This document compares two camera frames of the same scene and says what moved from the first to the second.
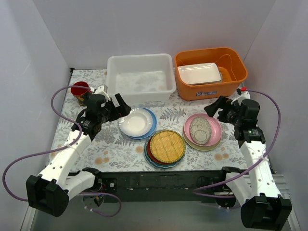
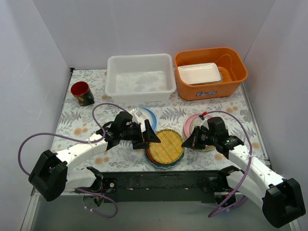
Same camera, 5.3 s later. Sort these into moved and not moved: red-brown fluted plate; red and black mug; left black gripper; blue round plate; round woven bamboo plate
Moved: left black gripper
Not moved: round woven bamboo plate; red and black mug; red-brown fluted plate; blue round plate
